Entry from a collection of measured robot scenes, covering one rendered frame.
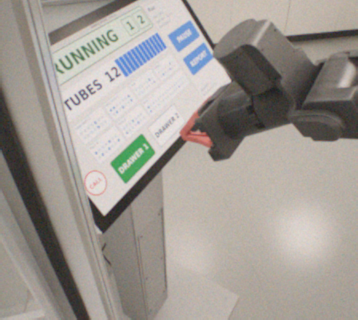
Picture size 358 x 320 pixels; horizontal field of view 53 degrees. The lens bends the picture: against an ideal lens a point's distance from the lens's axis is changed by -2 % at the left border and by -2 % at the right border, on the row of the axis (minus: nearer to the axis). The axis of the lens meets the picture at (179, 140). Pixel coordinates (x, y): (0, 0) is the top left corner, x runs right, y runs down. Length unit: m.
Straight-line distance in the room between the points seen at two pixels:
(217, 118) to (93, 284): 0.29
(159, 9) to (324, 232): 1.39
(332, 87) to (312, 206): 1.65
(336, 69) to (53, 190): 0.29
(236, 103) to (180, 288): 1.22
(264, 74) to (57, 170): 0.27
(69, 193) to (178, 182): 1.81
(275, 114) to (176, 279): 1.26
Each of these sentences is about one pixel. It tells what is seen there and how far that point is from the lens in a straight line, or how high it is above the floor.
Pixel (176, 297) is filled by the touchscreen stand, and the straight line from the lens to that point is 1.57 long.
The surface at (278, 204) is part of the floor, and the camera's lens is 1.94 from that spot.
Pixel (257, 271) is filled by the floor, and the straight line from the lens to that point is 1.70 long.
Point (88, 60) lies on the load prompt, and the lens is 0.67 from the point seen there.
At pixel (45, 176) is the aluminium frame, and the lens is 0.16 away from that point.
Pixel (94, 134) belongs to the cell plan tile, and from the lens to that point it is 0.63.
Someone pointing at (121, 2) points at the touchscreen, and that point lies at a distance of 0.77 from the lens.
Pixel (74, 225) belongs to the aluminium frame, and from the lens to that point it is 0.19.
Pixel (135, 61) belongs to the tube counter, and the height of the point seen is 1.11.
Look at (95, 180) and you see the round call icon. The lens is 0.61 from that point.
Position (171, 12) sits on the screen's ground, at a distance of 0.85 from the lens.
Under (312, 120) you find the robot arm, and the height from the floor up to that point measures 1.25.
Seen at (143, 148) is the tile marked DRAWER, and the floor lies 1.00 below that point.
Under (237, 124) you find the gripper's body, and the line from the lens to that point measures 0.45.
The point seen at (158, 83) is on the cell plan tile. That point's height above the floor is 1.06.
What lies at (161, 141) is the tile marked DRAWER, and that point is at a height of 0.99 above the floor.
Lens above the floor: 1.45
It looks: 41 degrees down
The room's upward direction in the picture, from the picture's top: straight up
